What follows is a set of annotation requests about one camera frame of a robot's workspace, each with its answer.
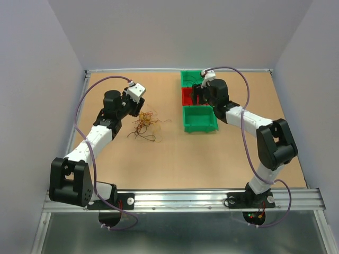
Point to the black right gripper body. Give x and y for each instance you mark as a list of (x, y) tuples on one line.
[(204, 95)]

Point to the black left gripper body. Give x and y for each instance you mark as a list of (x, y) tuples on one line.
[(129, 106)]

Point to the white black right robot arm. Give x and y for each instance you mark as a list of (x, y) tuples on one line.
[(276, 146)]

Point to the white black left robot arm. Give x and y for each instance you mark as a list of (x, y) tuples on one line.
[(70, 177)]

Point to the red plastic bin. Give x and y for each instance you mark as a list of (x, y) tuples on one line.
[(186, 96)]

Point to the far green plastic bin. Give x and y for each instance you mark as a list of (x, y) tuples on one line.
[(190, 77)]

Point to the green plastic bin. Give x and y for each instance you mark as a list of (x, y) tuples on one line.
[(199, 118), (190, 77)]

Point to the near green plastic bin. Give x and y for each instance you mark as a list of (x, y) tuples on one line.
[(199, 118)]

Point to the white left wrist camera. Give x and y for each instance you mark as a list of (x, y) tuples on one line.
[(136, 92)]

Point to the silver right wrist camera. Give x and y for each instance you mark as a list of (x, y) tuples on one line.
[(207, 75)]

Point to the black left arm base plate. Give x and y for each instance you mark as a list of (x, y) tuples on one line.
[(114, 202)]

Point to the aluminium mounting rail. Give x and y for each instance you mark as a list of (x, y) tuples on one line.
[(218, 200)]

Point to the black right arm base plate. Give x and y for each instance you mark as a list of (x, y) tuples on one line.
[(247, 200)]

